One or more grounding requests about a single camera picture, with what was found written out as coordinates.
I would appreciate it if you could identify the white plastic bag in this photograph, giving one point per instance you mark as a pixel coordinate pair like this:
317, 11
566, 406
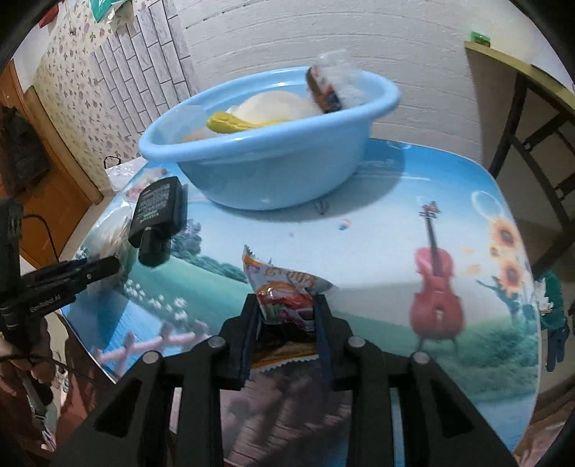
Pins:
121, 175

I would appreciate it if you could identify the light blue plastic basin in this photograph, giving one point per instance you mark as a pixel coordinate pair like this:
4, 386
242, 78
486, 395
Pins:
269, 170

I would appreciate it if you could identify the landscape printed desktop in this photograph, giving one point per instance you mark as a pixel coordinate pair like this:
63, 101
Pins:
382, 215

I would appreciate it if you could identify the small green box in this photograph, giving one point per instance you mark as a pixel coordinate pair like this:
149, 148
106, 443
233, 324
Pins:
480, 37

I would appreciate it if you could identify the wooden side table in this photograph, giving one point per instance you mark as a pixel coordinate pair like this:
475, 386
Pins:
494, 58

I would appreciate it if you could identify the yellow mesh bag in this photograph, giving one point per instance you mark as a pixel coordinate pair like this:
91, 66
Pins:
224, 122

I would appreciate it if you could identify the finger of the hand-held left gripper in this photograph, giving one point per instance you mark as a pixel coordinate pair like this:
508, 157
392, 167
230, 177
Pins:
72, 266
101, 269

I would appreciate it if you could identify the green white packet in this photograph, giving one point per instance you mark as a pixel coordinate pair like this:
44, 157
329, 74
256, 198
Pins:
108, 9

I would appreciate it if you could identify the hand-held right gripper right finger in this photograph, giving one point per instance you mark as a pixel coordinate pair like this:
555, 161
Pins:
324, 342

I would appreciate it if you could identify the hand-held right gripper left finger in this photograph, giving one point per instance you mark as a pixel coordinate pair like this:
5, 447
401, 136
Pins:
249, 341

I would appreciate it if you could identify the person's left hand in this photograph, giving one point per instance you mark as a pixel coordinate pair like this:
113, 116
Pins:
18, 372

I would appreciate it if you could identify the dark hanging bag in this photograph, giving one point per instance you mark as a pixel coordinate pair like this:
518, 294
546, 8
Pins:
22, 148

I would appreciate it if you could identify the clear bag with pink packet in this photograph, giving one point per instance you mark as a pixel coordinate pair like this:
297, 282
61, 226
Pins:
328, 90

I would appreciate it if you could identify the colourful snack packet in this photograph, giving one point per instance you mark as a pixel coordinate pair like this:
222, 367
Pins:
283, 292

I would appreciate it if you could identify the black bottle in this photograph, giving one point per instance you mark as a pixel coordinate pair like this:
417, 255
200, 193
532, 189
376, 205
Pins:
157, 211

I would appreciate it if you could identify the clear bag of cotton swabs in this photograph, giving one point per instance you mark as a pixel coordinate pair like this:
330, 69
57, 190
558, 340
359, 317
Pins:
110, 233

